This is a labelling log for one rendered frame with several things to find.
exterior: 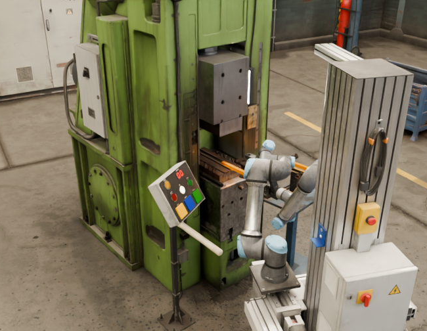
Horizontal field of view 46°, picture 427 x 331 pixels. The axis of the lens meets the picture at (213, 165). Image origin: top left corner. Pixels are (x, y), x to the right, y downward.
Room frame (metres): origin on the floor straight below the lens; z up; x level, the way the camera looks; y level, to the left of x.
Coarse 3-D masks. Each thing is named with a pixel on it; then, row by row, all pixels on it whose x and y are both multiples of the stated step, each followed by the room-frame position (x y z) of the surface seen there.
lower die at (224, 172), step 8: (200, 152) 3.37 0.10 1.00; (208, 152) 3.37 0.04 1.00; (200, 160) 3.28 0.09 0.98; (208, 160) 3.26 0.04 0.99; (224, 160) 3.25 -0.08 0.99; (216, 168) 3.14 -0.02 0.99; (224, 168) 3.13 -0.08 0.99; (240, 168) 3.17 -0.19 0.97; (216, 176) 3.07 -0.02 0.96; (224, 176) 3.07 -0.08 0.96; (232, 176) 3.12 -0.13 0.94
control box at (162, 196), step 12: (180, 168) 2.75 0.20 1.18; (156, 180) 2.63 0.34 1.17; (168, 180) 2.61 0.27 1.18; (180, 180) 2.69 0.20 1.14; (192, 180) 2.78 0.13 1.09; (156, 192) 2.53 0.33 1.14; (168, 192) 2.55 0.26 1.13; (180, 192) 2.62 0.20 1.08; (168, 204) 2.50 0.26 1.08; (168, 216) 2.50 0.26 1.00
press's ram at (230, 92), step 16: (208, 64) 3.05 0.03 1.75; (224, 64) 3.07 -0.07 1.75; (240, 64) 3.15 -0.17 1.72; (208, 80) 3.05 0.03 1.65; (224, 80) 3.07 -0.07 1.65; (240, 80) 3.16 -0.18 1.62; (208, 96) 3.05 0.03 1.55; (224, 96) 3.07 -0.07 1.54; (240, 96) 3.16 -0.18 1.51; (208, 112) 3.05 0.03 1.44; (224, 112) 3.07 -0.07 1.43; (240, 112) 3.16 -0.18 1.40
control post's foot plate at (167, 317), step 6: (168, 312) 2.76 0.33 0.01; (174, 312) 2.68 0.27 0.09; (180, 312) 2.71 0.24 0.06; (186, 312) 2.76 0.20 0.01; (162, 318) 2.70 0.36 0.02; (168, 318) 2.70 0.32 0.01; (174, 318) 2.68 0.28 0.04; (180, 318) 2.65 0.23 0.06; (186, 318) 2.70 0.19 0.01; (192, 318) 2.70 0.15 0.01; (162, 324) 2.65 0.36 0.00; (168, 324) 2.64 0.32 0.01; (174, 324) 2.64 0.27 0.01; (180, 324) 2.64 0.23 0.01; (186, 324) 2.64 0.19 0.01; (168, 330) 2.59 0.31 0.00; (174, 330) 2.57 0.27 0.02; (180, 330) 2.59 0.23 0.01
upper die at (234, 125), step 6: (234, 120) 3.12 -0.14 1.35; (240, 120) 3.16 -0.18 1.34; (204, 126) 3.17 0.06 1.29; (210, 126) 3.12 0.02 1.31; (216, 126) 3.07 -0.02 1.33; (222, 126) 3.06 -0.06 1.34; (228, 126) 3.09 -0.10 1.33; (234, 126) 3.12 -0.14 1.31; (240, 126) 3.16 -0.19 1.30; (210, 132) 3.12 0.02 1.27; (216, 132) 3.07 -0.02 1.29; (222, 132) 3.06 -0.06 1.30; (228, 132) 3.09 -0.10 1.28
